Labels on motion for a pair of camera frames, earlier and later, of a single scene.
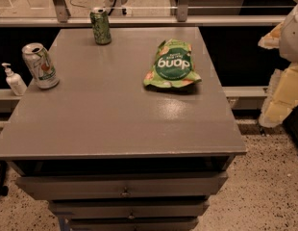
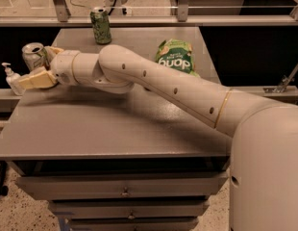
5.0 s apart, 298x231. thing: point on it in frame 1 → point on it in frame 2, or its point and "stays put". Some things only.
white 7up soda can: [40, 64] stays put
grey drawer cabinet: [110, 153] stays put
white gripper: [293, 38] → [62, 67]
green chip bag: [173, 65] stays put
